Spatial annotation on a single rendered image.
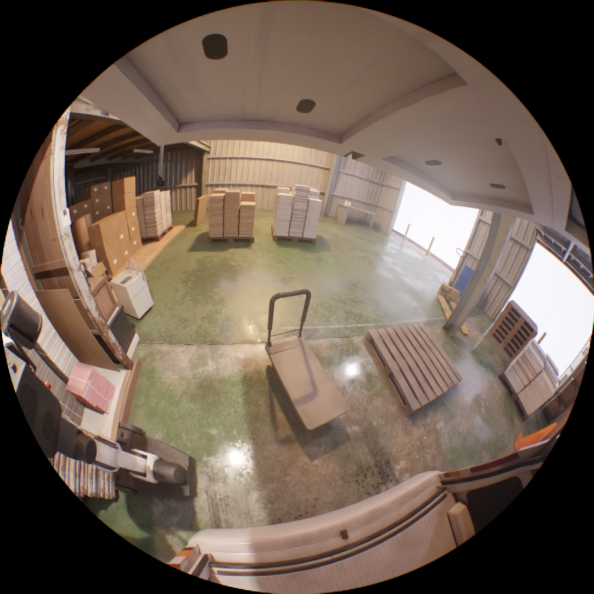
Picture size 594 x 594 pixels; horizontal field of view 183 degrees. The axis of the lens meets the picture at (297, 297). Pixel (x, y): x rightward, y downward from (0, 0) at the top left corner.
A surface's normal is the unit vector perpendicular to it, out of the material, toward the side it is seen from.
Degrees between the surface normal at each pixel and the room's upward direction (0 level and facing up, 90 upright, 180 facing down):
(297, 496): 0
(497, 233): 90
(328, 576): 0
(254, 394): 0
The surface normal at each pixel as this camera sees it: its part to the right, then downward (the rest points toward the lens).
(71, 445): 0.94, -0.34
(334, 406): 0.15, -0.80
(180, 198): 0.21, 0.60
